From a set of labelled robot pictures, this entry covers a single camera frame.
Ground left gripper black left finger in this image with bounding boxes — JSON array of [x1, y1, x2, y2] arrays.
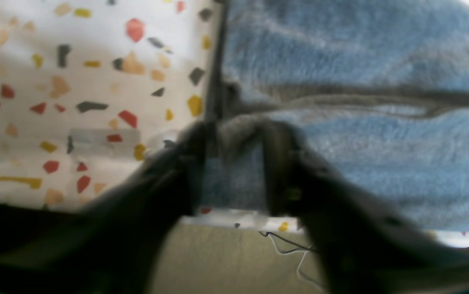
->
[[0, 123, 212, 294]]

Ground terrazzo patterned tablecloth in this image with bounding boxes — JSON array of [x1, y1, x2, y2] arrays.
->
[[0, 0, 469, 247]]

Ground white cable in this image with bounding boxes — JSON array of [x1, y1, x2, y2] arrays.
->
[[267, 233, 325, 292]]

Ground grey t-shirt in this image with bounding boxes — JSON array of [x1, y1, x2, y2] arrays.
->
[[201, 0, 469, 232]]

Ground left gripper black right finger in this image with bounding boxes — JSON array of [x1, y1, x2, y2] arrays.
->
[[261, 122, 469, 294]]

